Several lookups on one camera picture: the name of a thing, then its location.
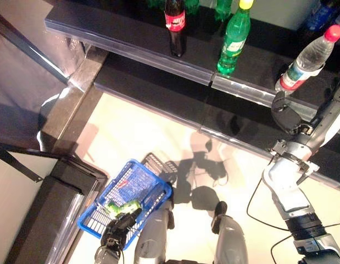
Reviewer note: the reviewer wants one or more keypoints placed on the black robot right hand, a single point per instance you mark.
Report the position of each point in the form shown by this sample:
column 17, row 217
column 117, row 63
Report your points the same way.
column 286, row 115

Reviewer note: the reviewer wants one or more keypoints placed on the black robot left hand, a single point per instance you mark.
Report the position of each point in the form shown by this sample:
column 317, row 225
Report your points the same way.
column 117, row 231

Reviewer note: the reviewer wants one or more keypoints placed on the blue plastic shopping basket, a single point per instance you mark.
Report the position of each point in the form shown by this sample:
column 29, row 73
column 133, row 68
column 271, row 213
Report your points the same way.
column 136, row 176

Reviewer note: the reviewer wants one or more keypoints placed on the clear water bottle red cap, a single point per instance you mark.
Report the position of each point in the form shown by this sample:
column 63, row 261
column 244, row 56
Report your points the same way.
column 307, row 60

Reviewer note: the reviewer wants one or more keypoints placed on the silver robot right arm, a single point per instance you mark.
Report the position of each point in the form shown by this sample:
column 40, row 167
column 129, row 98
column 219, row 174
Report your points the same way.
column 285, row 178

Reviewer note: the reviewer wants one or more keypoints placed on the silver robot right leg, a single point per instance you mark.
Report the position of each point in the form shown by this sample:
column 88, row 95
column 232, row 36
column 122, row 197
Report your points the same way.
column 230, row 239

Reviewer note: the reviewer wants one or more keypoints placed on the dark glossy base plinth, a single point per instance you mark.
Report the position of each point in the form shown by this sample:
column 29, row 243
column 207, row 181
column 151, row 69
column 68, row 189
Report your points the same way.
column 68, row 110

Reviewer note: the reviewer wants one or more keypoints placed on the red label cola bottle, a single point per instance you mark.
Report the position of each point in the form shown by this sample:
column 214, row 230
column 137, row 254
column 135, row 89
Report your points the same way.
column 175, row 24

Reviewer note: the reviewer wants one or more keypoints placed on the brown backdrop sheet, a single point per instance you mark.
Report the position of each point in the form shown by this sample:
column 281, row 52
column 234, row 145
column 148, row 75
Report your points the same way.
column 16, row 90

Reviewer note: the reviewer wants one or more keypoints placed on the black angled metal frame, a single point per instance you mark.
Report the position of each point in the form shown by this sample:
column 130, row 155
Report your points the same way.
column 18, row 165

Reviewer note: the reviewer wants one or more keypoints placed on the black metal frame post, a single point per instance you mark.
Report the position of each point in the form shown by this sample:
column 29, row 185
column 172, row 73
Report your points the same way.
column 32, row 49

